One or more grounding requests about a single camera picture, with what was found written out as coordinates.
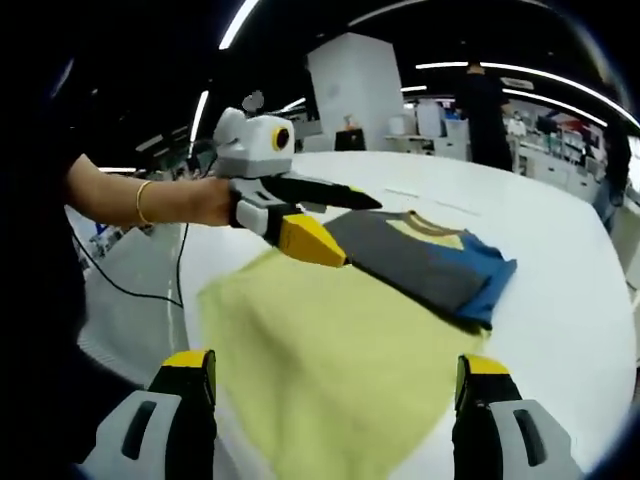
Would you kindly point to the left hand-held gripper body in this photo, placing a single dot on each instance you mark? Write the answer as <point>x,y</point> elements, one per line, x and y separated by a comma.
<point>250,145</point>

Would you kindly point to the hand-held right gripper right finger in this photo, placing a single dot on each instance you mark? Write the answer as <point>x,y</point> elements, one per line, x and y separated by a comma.
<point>480,435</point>

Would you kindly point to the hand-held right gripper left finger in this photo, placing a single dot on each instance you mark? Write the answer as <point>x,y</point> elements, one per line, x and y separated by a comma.
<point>190,430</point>

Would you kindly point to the multicoloured long-sleeved garment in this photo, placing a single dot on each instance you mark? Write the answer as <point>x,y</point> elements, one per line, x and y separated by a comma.
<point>325,375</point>

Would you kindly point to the person's left hand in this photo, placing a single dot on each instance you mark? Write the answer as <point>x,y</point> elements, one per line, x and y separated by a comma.
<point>215,202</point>

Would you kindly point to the black cabinet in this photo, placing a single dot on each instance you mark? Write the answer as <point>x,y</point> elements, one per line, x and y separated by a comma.
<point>350,140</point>

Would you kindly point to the white square pillar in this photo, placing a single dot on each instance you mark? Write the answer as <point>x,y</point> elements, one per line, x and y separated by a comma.
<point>357,85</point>

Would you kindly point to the curved ceiling light strip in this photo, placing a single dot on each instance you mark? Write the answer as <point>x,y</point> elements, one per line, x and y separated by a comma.
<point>237,25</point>

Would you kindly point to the long ceiling light strip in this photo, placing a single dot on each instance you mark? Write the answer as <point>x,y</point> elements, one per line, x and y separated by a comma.
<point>525,74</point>

